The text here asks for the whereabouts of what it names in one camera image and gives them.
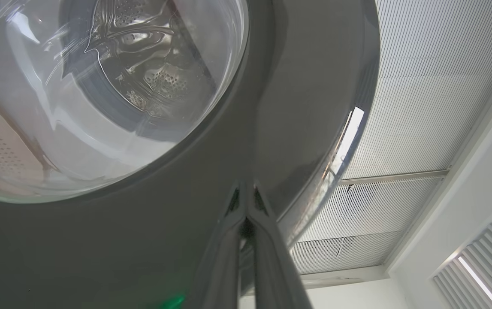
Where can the black-rimmed glass washer door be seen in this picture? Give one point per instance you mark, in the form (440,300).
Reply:
(293,86)

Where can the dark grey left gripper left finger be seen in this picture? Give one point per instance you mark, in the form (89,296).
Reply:
(218,279)

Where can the stainless steel washing machine drum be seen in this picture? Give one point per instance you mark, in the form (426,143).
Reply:
(151,64)

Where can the white ceiling vent grille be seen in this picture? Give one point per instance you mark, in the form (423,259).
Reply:
(486,266)

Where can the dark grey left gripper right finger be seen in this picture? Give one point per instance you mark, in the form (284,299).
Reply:
(276,279)

